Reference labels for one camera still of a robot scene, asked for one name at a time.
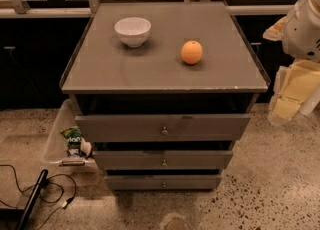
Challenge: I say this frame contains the white ceramic bowl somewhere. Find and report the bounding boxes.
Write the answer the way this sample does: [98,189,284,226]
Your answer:
[114,17,152,48]

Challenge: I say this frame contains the white pole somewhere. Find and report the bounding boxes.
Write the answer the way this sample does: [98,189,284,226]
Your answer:
[299,85,320,116]

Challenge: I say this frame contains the grey drawer cabinet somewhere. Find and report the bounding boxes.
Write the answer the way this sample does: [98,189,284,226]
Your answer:
[61,2,269,178]

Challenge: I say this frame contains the green snack bag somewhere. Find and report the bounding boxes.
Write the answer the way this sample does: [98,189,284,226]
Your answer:
[60,126,82,157]

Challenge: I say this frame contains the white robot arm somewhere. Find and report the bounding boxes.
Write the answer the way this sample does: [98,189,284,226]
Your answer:
[263,0,320,126]

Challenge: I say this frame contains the grey top drawer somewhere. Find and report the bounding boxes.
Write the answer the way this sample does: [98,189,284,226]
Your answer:
[75,114,250,142]

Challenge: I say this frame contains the black cable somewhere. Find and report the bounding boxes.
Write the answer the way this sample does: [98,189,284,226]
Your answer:
[0,163,78,230]

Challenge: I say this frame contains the clear plastic bin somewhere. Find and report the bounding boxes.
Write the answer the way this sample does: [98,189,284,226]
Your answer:
[42,99,98,173]

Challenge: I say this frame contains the orange fruit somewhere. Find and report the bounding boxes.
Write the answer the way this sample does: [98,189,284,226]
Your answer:
[181,41,203,65]

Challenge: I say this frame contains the grey bottom drawer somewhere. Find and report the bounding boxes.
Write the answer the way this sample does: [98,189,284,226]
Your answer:
[106,175,222,190]

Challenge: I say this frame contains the grey drawer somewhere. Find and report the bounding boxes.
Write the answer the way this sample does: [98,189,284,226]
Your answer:
[106,175,222,190]
[93,150,233,170]
[75,114,250,142]

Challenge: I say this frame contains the black bar on floor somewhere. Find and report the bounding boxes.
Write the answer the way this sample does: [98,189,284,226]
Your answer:
[15,169,48,230]

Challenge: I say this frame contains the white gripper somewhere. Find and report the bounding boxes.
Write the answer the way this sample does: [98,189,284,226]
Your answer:
[268,60,320,125]

